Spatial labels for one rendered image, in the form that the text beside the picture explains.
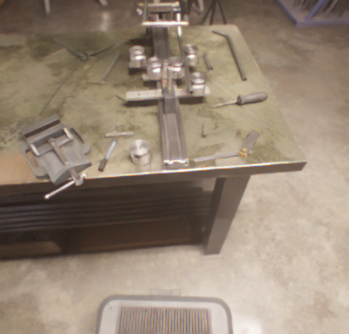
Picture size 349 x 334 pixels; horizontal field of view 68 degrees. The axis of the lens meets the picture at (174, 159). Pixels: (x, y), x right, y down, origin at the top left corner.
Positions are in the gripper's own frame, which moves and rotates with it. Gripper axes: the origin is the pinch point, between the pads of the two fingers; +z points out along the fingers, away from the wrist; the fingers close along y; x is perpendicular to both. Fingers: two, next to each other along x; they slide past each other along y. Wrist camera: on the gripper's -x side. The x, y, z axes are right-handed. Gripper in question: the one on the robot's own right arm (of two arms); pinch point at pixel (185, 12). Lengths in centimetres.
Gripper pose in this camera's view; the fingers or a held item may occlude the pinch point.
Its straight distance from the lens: 70.3
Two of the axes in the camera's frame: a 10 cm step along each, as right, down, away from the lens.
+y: -10.0, 0.0, 0.0
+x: 0.0, 7.8, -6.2
